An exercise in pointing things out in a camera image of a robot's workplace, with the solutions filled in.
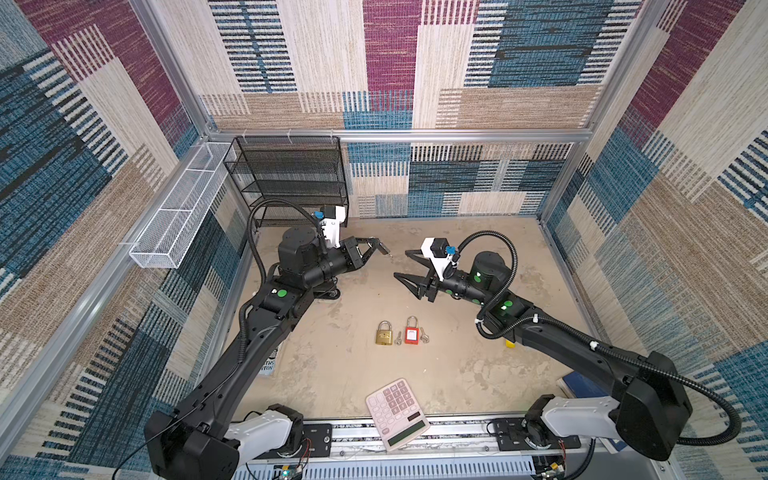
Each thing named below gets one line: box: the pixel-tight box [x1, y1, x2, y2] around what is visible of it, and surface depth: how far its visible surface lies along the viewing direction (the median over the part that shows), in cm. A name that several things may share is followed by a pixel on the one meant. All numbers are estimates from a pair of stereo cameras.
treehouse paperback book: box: [259, 358, 276, 376], surface depth 84 cm
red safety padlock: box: [404, 315, 420, 345], surface depth 91 cm
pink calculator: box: [366, 378, 430, 452], surface depth 77 cm
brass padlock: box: [375, 320, 393, 346], surface depth 92 cm
